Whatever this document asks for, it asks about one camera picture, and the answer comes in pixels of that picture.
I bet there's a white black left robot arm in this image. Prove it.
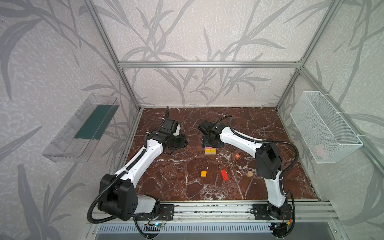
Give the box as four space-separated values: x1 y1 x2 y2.
87 108 188 224

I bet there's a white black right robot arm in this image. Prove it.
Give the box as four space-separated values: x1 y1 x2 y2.
198 116 299 220

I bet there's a pink item in basket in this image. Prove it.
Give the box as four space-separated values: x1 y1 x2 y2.
314 144 329 159

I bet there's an aluminium frame horizontal bar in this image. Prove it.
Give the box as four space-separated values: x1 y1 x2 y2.
118 61 301 69

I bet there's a clear plastic wall bin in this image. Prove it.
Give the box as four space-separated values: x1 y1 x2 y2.
42 94 120 163

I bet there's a white wire mesh basket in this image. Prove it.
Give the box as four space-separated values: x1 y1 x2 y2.
290 91 364 164

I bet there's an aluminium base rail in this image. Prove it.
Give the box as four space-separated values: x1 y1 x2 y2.
86 200 340 224

